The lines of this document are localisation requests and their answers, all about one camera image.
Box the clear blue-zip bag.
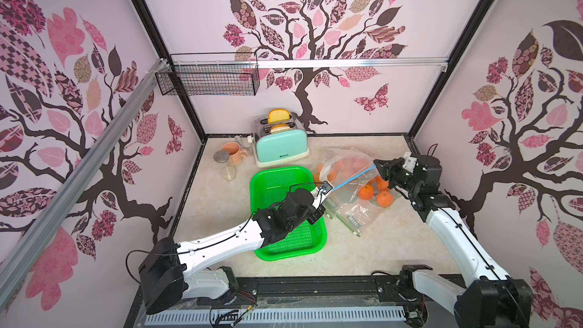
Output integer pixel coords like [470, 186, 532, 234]
[316, 147, 401, 237]

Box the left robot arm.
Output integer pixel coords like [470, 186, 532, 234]
[138, 183, 331, 315]

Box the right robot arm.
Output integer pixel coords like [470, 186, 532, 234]
[373, 153, 533, 327]

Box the green plastic basket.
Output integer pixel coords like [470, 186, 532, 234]
[250, 166, 327, 261]

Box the mint green toaster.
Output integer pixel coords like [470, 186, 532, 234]
[248, 112, 310, 168]

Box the clear glass jar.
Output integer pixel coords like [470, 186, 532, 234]
[221, 159, 237, 182]

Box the pink ceramic mug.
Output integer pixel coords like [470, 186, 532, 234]
[222, 142, 249, 166]

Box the yellow toast slice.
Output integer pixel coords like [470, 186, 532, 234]
[267, 109, 291, 124]

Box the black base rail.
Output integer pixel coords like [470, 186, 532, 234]
[127, 275, 456, 315]

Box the white slotted cable duct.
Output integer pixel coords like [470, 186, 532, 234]
[144, 306, 406, 327]

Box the black wire wall basket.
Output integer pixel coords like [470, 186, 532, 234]
[156, 50, 260, 97]

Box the aluminium rail bar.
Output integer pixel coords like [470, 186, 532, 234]
[1, 59, 169, 308]

